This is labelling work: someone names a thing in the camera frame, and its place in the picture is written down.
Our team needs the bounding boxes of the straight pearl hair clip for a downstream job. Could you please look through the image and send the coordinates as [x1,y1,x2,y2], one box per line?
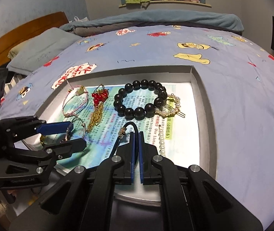
[158,124,166,157]

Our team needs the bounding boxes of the teal blanket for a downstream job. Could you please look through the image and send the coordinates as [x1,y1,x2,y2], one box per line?
[60,9,244,35]

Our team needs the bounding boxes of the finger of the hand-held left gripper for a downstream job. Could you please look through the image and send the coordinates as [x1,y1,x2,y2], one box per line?
[1,115,74,137]
[6,138,87,179]

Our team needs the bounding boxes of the shallow grey cardboard box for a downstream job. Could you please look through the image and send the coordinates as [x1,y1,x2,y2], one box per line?
[23,65,217,205]

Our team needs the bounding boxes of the wooden headboard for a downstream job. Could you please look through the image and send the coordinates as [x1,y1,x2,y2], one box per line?
[0,12,70,71]

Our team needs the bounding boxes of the grey blanket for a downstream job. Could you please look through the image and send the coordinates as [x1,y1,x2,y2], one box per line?
[73,24,132,38]

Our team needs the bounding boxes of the tan pillow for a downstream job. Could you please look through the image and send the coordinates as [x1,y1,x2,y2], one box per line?
[8,44,24,59]

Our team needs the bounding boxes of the gold chain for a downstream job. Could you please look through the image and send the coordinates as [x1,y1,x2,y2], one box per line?
[86,84,106,133]

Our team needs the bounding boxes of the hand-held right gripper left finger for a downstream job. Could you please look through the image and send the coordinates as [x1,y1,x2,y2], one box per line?
[9,132,138,231]

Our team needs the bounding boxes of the black cord necklace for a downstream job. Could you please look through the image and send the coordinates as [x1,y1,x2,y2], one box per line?
[108,121,138,159]

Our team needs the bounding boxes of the large black bead bracelet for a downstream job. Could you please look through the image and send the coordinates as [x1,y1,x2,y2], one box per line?
[113,79,168,121]

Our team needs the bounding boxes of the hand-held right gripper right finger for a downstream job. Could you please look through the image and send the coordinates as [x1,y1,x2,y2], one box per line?
[138,132,267,231]

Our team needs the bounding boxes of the cartoon printed blue quilt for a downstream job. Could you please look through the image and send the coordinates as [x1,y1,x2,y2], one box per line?
[0,24,274,231]

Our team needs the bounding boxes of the printed paper sheet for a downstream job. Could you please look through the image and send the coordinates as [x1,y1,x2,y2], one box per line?
[47,83,201,171]

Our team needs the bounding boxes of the striped cloth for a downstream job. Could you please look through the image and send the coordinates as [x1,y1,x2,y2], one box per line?
[3,76,27,94]

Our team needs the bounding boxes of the grey green pillow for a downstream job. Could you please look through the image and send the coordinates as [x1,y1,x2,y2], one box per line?
[7,27,82,75]

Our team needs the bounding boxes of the round gold pearl hair clip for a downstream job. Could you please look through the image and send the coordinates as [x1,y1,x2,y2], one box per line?
[157,93,186,119]

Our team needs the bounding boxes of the pink cord bracelet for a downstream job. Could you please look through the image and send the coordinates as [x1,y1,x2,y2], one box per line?
[62,85,89,118]

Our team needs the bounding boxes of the thin silver bangles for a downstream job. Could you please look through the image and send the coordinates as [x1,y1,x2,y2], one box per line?
[39,117,87,145]

